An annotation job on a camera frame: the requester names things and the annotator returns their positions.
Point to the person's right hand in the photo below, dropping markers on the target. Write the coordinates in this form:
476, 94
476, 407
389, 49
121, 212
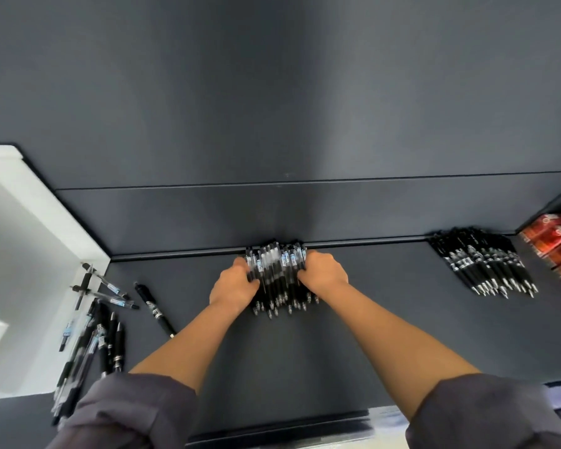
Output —
325, 275

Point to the person's left hand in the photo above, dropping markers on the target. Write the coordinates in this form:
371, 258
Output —
233, 287

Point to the row of clear-barrel pens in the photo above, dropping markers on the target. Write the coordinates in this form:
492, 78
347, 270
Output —
276, 275

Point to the pile of black pens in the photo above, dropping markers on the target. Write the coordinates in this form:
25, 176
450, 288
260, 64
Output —
156, 313

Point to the aligned bundle of black pens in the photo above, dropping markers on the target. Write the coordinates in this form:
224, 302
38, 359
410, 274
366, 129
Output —
477, 264

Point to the white tiered pen holder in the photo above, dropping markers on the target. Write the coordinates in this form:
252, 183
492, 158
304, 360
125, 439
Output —
28, 257

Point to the person's right forearm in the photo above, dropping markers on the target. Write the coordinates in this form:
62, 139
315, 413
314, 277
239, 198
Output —
397, 346

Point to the person's left forearm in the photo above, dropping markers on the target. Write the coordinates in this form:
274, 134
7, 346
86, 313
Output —
187, 346

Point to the grey left sleeve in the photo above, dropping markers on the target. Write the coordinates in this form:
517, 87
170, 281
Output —
126, 413

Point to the grey sleeve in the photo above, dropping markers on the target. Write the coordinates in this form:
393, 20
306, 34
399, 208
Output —
126, 413
486, 416

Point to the dark grey shelf unit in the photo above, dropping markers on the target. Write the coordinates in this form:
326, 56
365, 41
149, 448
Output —
285, 88

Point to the grey right sleeve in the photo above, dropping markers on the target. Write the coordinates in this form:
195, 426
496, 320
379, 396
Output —
486, 416

